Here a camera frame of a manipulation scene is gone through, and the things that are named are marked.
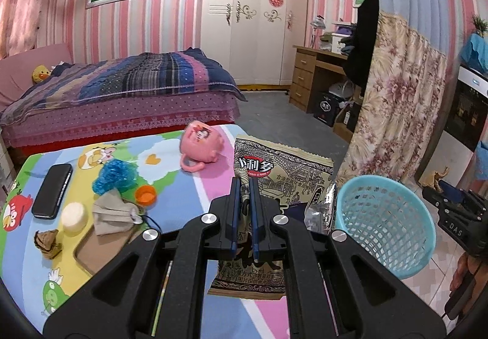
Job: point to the black box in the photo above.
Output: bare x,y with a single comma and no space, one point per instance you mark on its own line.
326,108

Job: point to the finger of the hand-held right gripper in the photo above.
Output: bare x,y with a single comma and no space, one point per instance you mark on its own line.
434,196
453,188

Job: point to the pink curtain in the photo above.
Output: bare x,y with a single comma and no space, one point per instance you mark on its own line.
23,7

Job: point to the white board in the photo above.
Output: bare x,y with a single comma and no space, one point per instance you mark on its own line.
446,156

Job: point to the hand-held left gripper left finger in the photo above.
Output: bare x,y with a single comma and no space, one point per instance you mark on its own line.
232,224

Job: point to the blue plastic bag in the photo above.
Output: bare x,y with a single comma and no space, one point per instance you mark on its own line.
114,177

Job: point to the black hanging garment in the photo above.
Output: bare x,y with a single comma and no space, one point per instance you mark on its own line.
362,45

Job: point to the light blue plastic basket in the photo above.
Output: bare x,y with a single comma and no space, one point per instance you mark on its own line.
381,217

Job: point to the pink cartoon mug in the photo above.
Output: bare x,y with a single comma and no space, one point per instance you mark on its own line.
200,141

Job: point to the wooden desk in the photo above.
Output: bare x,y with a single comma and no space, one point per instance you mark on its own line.
305,72

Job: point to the grey cloth pouch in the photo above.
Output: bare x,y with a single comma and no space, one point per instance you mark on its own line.
112,215

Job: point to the white wardrobe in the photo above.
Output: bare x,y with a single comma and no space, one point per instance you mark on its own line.
251,49

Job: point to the beige plastic tray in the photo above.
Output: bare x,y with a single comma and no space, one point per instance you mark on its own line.
106,251

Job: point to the desk lamp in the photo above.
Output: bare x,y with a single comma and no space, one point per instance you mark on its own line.
317,24

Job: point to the dark printed snack bag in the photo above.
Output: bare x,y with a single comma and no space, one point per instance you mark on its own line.
289,171

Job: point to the person's right hand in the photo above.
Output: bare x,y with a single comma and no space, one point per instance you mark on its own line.
461,270

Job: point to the brown paper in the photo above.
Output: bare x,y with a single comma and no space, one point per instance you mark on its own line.
46,243
434,179

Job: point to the cardboard box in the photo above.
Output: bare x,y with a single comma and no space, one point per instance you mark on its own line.
347,121

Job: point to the orange bottle cap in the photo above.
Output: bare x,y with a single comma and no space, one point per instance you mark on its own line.
145,195

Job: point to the blue and floral curtain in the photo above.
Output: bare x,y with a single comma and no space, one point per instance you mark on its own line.
396,102

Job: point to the blue cloth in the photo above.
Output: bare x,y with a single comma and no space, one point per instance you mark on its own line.
474,53

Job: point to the small green plant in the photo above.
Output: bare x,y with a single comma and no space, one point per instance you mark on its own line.
480,23

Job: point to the striped quilt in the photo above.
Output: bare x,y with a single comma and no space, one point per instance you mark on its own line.
133,80

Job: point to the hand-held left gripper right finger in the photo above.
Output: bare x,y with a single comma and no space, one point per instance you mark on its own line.
256,224

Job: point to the black rectangular case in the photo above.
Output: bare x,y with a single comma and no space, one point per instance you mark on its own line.
51,190

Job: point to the white round soap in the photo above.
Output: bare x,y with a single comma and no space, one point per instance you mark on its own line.
74,219

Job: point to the white fan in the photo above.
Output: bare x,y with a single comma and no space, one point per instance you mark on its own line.
341,89

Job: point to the yellow duck plush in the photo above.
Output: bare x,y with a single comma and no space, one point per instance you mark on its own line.
41,74

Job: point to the white box on desk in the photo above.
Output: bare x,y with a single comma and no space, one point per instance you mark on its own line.
341,40

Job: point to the pink bed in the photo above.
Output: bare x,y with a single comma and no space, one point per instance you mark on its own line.
133,121

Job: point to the cartoon print tablecloth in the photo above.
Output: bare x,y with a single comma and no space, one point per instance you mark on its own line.
171,190

